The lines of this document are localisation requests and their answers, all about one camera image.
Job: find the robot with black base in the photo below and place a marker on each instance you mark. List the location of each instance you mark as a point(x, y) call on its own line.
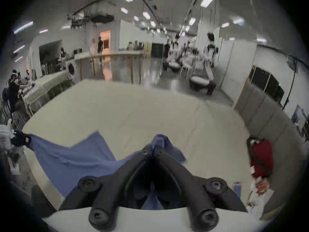
point(200, 83)
point(172, 65)

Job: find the blue shirt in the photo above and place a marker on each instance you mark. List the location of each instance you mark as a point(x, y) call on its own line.
point(79, 158)

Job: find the black tripod stand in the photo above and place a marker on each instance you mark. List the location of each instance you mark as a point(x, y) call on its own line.
point(291, 81)

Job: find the low table with white sheet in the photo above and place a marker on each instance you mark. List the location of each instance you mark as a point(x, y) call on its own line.
point(45, 84)

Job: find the colourful snack packet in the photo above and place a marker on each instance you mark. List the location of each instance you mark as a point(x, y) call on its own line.
point(262, 187)

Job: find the bed with beige sheet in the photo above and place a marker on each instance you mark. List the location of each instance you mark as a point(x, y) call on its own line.
point(144, 110)

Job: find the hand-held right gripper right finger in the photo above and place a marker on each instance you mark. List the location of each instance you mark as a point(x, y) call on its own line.
point(190, 190)

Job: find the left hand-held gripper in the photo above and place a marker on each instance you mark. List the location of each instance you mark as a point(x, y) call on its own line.
point(4, 135)

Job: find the white washing machine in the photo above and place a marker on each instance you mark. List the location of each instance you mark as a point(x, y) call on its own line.
point(71, 68)

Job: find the white plastic bag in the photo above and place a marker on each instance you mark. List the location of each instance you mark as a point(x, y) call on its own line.
point(259, 203)

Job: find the grey padded headboard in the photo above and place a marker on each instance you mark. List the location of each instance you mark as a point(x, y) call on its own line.
point(268, 115)

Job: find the group of people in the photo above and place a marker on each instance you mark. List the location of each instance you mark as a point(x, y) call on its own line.
point(134, 46)

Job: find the wooden table with white top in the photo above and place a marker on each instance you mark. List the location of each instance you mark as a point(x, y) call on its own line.
point(111, 55)

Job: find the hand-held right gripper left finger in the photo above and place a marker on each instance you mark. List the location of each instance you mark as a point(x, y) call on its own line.
point(106, 187)

